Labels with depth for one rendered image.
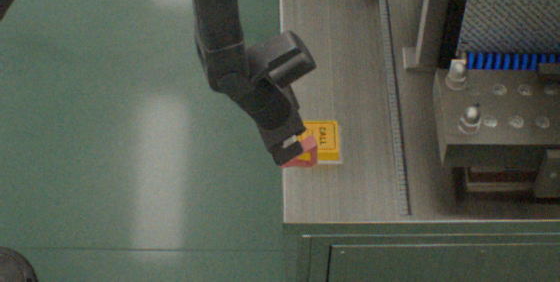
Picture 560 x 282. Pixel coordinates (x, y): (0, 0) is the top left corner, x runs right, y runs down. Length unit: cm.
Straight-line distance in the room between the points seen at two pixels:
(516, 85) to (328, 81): 35
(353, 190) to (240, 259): 102
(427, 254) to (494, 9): 43
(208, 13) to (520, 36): 65
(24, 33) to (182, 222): 86
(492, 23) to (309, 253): 49
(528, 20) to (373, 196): 39
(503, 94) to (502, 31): 11
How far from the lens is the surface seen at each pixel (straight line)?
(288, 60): 150
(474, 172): 180
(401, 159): 185
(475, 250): 187
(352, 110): 191
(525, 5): 179
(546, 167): 176
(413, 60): 198
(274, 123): 157
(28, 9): 342
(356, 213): 177
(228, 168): 294
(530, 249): 190
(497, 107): 178
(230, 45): 142
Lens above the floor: 236
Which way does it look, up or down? 51 degrees down
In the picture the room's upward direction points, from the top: 2 degrees clockwise
